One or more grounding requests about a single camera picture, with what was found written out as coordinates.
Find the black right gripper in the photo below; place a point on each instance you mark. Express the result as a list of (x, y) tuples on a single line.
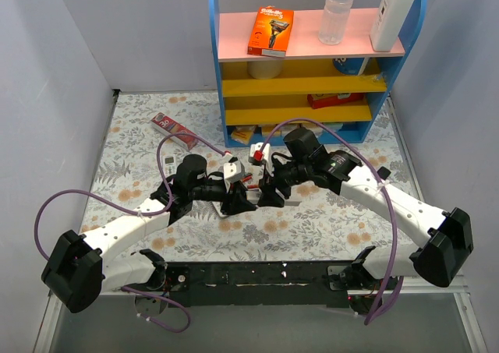
[(274, 186)]

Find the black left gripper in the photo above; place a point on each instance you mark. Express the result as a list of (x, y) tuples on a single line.
[(230, 195)]

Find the white slim remote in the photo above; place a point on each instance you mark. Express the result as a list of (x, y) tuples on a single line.
[(271, 200)]

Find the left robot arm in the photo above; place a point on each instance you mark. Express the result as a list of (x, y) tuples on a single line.
[(80, 267)]

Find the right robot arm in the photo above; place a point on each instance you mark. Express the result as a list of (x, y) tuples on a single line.
[(441, 240)]

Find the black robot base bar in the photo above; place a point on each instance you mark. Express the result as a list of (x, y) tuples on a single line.
[(322, 283)]

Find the small white remote control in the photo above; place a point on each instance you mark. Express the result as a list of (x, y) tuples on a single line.
[(217, 207)]

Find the large white remote control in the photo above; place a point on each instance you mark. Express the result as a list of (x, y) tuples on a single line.
[(169, 165)]

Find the yellow sponge pack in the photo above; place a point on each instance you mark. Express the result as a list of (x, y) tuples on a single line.
[(243, 134)]

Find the red white toothpaste box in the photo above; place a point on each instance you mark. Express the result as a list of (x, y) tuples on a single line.
[(167, 126)]

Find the red snack box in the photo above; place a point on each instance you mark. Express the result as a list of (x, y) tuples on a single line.
[(318, 101)]

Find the blue yellow wooden shelf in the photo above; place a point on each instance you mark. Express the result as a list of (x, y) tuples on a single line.
[(307, 69)]

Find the blue paper cup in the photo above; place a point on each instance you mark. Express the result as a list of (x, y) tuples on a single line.
[(351, 66)]

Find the orange razor box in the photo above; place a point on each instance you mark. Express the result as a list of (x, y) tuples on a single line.
[(271, 32)]

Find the clear plastic bottle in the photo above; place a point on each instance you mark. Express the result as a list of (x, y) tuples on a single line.
[(334, 20)]

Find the white plastic bottle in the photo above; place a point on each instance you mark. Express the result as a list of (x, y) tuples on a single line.
[(390, 17)]

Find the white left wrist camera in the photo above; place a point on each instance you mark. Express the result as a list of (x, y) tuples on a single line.
[(233, 168)]

